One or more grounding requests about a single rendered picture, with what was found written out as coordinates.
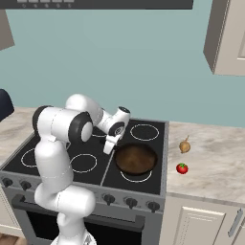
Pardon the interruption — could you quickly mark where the brown onion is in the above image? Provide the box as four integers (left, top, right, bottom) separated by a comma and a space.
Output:
178, 135, 192, 155

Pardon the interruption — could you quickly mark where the black stove with oven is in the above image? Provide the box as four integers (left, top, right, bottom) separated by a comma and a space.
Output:
0, 117, 170, 245

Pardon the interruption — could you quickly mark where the black oven door handle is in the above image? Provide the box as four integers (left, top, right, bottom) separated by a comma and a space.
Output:
11, 193, 146, 234

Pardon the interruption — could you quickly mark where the silver cupboard handle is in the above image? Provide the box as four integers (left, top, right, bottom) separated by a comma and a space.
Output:
227, 208, 244, 238

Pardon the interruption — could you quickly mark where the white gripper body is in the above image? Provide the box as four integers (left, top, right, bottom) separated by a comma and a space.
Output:
102, 136, 123, 155

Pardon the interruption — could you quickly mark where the beige base cupboard door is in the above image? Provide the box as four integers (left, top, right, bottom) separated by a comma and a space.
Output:
171, 205, 228, 245

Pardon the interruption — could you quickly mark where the brown frying pan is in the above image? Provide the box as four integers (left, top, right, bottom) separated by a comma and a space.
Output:
113, 142, 159, 177

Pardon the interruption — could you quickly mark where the dark range hood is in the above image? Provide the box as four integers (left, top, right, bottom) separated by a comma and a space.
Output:
6, 0, 195, 11

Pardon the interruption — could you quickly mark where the beige wall cupboard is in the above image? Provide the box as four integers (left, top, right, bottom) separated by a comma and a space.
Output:
202, 0, 245, 78

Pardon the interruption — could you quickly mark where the black stove knob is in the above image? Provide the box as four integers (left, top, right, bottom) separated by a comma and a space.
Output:
146, 200, 161, 214
124, 196, 139, 211
19, 180, 33, 191
1, 177, 13, 189
102, 193, 117, 207

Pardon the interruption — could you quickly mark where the red tomato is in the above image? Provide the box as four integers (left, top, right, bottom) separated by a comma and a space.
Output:
175, 162, 189, 175

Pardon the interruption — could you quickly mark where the beige base cupboard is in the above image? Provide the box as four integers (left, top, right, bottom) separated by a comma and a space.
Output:
0, 186, 27, 239

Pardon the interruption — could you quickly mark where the dark blue rounded object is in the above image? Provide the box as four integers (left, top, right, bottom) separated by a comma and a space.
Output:
0, 88, 15, 123

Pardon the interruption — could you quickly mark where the grey-brown wall cupboard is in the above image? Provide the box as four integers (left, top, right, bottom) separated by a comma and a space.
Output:
0, 9, 16, 52

